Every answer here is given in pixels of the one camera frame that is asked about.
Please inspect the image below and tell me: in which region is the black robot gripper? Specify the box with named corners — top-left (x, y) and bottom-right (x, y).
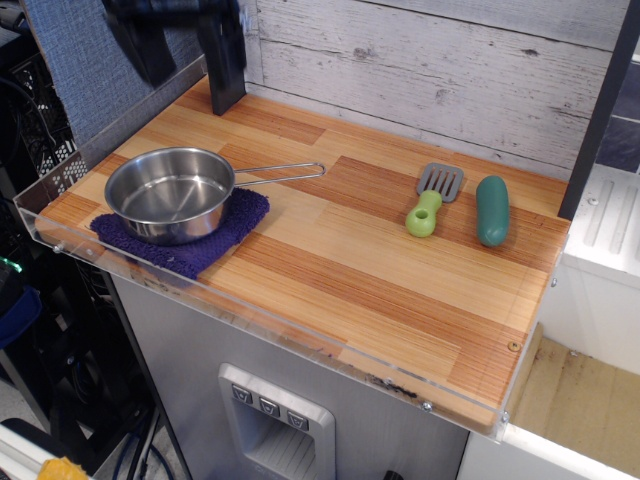
top-left (103, 1), bottom-right (246, 85)

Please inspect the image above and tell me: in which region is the small stainless steel pot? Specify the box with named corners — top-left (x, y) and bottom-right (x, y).
top-left (104, 147), bottom-right (326, 246)

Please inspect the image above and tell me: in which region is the purple towel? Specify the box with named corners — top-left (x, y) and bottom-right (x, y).
top-left (90, 189), bottom-right (270, 280)

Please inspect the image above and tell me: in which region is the black plastic crate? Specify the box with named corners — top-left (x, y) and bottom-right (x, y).
top-left (1, 37), bottom-right (76, 204)

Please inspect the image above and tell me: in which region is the clear acrylic edge guard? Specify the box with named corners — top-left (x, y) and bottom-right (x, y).
top-left (20, 62), bottom-right (569, 436)

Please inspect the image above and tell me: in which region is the dark green toy cucumber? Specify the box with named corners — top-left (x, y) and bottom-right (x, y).
top-left (476, 176), bottom-right (510, 247)

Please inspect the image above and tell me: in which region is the ice dispenser panel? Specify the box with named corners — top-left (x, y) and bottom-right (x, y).
top-left (218, 363), bottom-right (337, 479)

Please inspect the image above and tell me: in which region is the silver toy fridge cabinet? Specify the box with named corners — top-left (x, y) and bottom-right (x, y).
top-left (113, 278), bottom-right (468, 479)

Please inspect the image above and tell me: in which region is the white toy sink unit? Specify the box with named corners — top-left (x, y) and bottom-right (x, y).
top-left (459, 165), bottom-right (639, 479)

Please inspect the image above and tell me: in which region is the dark vertical post left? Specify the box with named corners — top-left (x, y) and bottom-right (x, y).
top-left (197, 19), bottom-right (246, 116)

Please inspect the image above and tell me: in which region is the dark vertical post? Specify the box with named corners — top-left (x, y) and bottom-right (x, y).
top-left (558, 0), bottom-right (639, 220)
top-left (197, 19), bottom-right (246, 116)

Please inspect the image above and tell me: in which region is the toy spatula green handle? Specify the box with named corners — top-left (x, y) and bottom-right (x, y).
top-left (405, 162), bottom-right (464, 238)

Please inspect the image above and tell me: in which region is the dark vertical post right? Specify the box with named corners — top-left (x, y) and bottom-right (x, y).
top-left (558, 0), bottom-right (639, 220)

